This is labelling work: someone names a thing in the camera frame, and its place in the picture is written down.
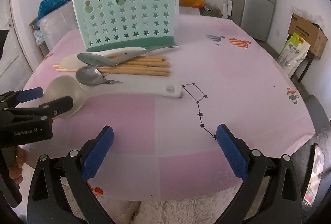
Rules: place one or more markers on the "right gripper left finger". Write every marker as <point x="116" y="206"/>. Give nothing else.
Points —
<point x="47" y="202"/>

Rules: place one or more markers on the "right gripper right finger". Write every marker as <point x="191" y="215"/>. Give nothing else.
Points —
<point x="281" y="202"/>

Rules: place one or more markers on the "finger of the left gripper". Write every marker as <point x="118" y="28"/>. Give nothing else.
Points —
<point x="54" y="108"/>
<point x="12" y="98"/>

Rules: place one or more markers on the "large white rice paddle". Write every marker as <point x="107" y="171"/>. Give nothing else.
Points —
<point x="66" y="85"/>

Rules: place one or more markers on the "small steel spoon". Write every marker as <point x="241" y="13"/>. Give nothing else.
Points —
<point x="90" y="76"/>

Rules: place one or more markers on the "white ceramic soup spoon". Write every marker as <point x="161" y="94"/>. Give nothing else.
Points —
<point x="72" y="62"/>

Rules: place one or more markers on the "long steel spoon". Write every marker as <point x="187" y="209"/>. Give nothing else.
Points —
<point x="102" y="61"/>

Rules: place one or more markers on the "wooden chopstick one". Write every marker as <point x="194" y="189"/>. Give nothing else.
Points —
<point x="143" y="58"/>

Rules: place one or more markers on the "wooden chopstick four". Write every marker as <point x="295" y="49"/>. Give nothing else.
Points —
<point x="138" y="72"/>

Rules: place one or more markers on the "mint green utensil holder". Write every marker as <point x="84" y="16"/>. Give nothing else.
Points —
<point x="113" y="24"/>

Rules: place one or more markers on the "wooden chopstick two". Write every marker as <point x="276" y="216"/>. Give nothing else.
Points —
<point x="129" y="63"/>

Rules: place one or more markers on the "person's left hand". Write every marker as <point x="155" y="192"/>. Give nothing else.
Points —
<point x="15" y="172"/>

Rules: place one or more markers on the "white wooden door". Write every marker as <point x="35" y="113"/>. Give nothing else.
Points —
<point x="15" y="70"/>

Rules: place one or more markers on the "grey plastic wrapped bundle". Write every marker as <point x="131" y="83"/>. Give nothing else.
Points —
<point x="58" y="23"/>

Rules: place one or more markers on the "blue plastic bag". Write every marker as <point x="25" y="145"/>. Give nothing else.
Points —
<point x="47" y="6"/>

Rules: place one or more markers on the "pink patterned tablecloth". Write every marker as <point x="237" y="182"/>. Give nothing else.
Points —
<point x="164" y="127"/>

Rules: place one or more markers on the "green white rice bag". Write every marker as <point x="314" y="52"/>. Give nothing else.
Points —
<point x="293" y="53"/>

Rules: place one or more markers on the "cardboard box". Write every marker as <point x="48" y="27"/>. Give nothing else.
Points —
<point x="310" y="33"/>

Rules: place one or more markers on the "yellow plastic bag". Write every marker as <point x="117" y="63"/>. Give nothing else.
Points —
<point x="192" y="3"/>

